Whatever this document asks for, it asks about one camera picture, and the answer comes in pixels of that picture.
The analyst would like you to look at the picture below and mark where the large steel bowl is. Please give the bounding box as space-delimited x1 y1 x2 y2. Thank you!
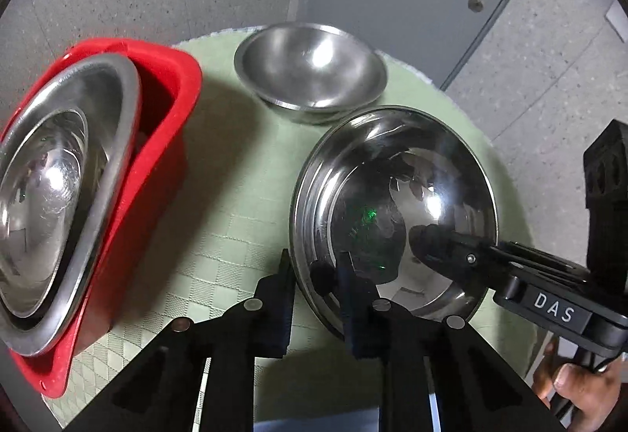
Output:
288 106 499 336

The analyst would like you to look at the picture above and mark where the medium steel bowl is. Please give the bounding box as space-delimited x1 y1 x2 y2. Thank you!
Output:
233 22 387 124

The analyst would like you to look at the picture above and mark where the person's right hand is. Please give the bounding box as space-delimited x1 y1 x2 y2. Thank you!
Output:
531 337 627 431

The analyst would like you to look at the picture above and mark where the green round table mat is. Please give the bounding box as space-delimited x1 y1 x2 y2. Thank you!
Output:
46 25 537 428

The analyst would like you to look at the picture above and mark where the red plastic basket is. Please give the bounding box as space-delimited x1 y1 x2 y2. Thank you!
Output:
12 38 202 399

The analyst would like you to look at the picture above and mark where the steel bowl in basket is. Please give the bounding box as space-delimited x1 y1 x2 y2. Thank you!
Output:
1 53 141 357

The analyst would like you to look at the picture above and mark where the small steel bowl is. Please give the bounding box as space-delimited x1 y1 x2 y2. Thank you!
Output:
1 110 89 318

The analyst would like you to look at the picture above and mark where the black camera box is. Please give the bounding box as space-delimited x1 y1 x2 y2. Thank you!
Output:
583 120 627 293

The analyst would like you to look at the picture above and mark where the white wall switch plate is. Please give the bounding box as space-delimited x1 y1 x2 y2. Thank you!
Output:
604 0 628 43

